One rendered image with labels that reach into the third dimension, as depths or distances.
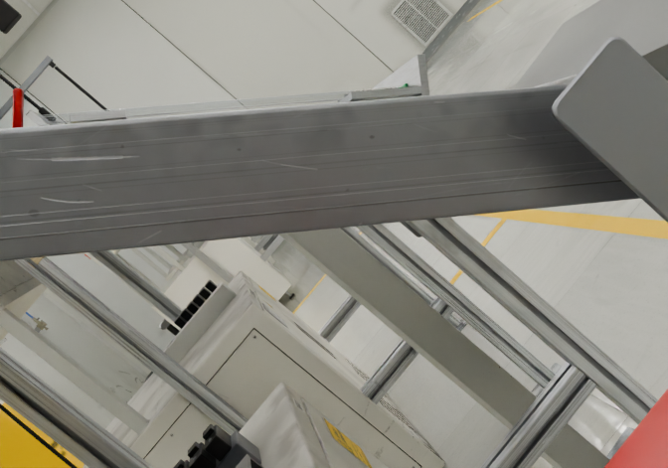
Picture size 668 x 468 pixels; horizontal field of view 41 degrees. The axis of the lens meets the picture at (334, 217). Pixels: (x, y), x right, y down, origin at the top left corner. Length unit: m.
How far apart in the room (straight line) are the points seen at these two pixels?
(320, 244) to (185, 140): 0.91
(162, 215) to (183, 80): 8.15
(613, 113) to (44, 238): 0.27
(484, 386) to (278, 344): 0.63
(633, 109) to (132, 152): 0.24
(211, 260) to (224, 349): 3.51
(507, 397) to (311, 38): 7.43
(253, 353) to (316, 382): 0.15
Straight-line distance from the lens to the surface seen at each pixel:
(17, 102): 1.12
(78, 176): 0.44
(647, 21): 1.09
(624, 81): 0.44
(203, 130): 0.44
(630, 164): 0.44
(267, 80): 8.60
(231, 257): 5.46
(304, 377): 1.95
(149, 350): 1.88
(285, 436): 0.97
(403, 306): 1.37
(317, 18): 8.73
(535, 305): 1.23
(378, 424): 1.99
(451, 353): 1.40
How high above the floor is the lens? 0.86
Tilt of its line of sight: 8 degrees down
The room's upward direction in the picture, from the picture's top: 49 degrees counter-clockwise
